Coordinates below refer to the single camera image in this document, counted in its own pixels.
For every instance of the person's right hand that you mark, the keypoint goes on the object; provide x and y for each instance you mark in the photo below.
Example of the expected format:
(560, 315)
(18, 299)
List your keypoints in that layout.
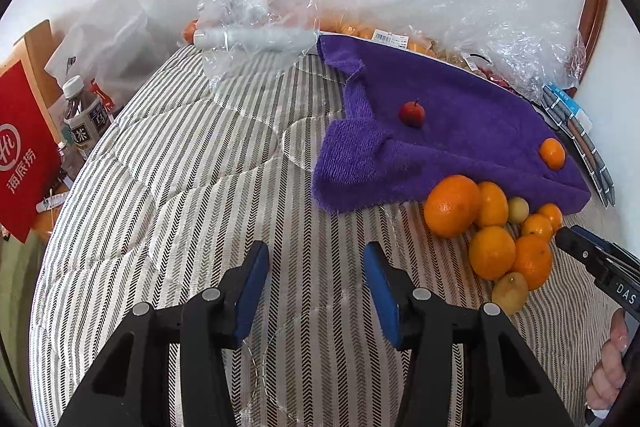
(607, 372)

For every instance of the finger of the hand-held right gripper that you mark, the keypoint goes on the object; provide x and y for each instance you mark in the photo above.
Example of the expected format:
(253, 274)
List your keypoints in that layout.
(570, 243)
(587, 234)

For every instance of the bag of small oranges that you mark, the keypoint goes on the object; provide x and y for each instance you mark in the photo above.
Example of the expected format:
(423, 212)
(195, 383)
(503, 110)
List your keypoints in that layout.
(350, 29)

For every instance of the small yellow fruit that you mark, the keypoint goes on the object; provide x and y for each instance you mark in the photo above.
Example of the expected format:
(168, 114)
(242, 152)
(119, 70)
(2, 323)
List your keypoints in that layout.
(518, 210)
(510, 293)

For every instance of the bag of red fruits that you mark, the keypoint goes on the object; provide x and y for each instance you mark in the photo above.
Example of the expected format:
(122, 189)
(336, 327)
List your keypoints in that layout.
(492, 77)

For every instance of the small red apple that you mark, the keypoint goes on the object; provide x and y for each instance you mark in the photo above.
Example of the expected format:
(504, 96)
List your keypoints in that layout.
(411, 113)

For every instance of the crumpled clear plastic bag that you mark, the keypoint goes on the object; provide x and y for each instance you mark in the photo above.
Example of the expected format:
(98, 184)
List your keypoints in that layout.
(475, 7)

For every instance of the bag of yellow fruits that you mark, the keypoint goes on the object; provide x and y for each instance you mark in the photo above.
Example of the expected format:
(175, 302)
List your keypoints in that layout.
(450, 52)

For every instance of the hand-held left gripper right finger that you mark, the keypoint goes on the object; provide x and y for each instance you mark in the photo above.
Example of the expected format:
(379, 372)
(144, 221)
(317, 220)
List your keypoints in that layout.
(380, 292)

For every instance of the large orange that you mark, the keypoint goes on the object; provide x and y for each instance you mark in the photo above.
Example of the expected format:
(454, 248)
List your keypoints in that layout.
(492, 204)
(492, 253)
(452, 206)
(532, 261)

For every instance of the striped grey white blanket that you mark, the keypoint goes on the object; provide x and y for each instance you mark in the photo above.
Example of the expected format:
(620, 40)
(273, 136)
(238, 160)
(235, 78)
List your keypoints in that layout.
(200, 157)

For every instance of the white plastic bag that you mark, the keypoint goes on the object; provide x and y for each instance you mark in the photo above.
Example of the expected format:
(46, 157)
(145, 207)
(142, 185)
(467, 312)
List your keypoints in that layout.
(110, 47)

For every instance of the brown wooden door frame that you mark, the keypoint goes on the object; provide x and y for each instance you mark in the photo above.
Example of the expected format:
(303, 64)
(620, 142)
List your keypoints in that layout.
(595, 7)

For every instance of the red paper bag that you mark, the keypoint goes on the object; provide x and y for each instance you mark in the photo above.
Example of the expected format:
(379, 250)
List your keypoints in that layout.
(25, 147)

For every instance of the white-capped drink bottle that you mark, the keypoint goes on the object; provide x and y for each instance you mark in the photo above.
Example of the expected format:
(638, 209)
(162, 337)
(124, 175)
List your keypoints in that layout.
(82, 117)

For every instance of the blue white tissue pack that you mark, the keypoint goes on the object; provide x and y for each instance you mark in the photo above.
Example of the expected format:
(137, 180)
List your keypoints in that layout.
(575, 107)

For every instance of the roll of plastic bags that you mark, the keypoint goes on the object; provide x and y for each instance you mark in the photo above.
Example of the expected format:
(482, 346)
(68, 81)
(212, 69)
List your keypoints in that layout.
(250, 38)

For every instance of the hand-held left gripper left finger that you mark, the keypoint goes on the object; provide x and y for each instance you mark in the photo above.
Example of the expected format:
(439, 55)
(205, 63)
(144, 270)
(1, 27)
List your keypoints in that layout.
(252, 287)

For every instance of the purple towel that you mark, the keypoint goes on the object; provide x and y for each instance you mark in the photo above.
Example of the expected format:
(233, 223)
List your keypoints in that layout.
(450, 107)

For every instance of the grey checkered cloth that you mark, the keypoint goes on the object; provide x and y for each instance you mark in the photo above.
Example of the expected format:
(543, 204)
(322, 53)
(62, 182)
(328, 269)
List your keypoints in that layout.
(587, 152)

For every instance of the small orange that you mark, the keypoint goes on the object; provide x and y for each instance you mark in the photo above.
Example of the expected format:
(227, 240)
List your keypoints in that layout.
(552, 213)
(552, 153)
(536, 227)

